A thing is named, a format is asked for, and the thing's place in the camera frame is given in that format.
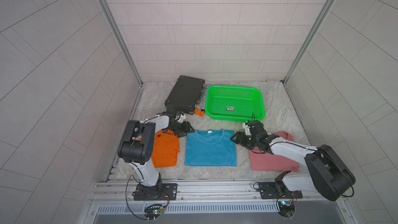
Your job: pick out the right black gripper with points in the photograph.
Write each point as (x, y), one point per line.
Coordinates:
(238, 138)

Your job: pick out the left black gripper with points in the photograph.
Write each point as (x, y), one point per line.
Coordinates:
(183, 126)

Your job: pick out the blue t-shirt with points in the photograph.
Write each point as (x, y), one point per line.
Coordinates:
(211, 148)

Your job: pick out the orange t-shirt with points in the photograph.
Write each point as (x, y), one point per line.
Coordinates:
(166, 149)

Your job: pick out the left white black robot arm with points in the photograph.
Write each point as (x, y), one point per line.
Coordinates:
(137, 144)

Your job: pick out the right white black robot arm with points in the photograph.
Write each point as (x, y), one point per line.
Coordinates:
(323, 170)

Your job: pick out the pink folded t-shirt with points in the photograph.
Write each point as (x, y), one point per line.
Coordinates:
(269, 162)

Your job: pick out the green plastic basket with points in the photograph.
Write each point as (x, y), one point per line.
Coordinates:
(248, 103)

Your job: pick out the small orange object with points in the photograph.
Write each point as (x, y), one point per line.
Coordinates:
(199, 112)

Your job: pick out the black hard case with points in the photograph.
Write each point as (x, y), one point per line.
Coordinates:
(186, 94)

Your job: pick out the right green circuit board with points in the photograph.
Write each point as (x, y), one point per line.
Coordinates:
(286, 208)

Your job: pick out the green circuit board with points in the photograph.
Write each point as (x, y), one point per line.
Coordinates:
(152, 212)
(286, 208)

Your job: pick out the left green circuit board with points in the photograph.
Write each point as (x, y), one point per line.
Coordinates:
(152, 212)

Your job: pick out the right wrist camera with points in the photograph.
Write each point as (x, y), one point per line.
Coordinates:
(247, 129)

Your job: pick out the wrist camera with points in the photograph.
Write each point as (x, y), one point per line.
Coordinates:
(247, 129)
(180, 118)

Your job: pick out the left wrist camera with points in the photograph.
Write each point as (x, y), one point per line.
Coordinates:
(180, 118)

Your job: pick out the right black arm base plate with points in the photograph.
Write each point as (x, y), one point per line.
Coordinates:
(275, 190)

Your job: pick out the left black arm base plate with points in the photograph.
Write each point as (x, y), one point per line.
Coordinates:
(156, 193)

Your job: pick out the aluminium mounting rail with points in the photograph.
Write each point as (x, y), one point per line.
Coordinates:
(188, 191)

